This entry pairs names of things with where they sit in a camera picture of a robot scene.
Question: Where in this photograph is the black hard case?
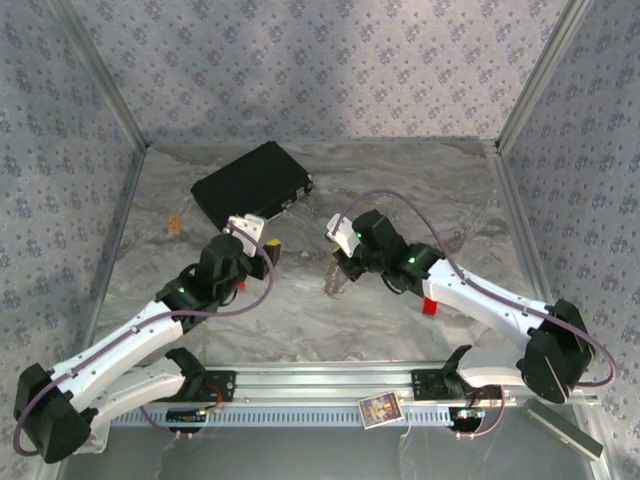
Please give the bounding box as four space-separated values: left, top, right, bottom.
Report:
189 140 315 234

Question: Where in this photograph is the colourful playing card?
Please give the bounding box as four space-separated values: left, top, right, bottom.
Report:
357 392 405 430

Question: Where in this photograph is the left black controller board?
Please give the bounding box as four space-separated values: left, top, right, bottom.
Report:
166 407 207 426

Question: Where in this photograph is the black controller board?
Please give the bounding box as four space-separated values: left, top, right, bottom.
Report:
448 407 487 425
166 407 207 426

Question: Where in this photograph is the right black controller board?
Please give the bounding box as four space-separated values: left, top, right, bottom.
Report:
448 407 487 425

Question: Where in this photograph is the grey metal bar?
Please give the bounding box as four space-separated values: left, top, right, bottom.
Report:
519 399 605 461

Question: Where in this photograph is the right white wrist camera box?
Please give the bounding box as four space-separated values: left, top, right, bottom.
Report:
323 212 362 259

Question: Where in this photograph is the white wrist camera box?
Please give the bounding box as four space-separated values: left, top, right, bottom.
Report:
223 213 267 257
323 212 362 259

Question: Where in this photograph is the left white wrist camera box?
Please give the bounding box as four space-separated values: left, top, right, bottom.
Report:
223 213 267 257

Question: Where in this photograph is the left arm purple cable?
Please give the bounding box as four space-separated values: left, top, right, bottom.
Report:
12 224 275 457

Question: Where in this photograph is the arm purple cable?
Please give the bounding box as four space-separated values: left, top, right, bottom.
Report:
332 188 616 441
12 224 275 457

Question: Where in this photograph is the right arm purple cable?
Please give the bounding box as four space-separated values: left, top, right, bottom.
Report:
332 188 616 441

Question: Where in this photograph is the aluminium table side rail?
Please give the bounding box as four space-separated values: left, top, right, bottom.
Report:
482 139 569 364
62 144 151 371

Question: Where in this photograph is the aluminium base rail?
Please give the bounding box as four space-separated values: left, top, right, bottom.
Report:
99 363 600 407

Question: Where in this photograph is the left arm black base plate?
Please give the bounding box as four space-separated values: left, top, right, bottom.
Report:
169 370 237 403

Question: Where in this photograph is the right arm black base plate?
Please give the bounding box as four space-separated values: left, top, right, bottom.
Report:
411 368 504 401

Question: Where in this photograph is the grey slotted cable duct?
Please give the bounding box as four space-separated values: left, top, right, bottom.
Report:
107 404 457 429

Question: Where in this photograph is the grey plastic bracket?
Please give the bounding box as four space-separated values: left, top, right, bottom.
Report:
87 414 110 455

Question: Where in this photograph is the aluminium frame post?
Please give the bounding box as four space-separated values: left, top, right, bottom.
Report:
493 0 595 154
49 0 152 150

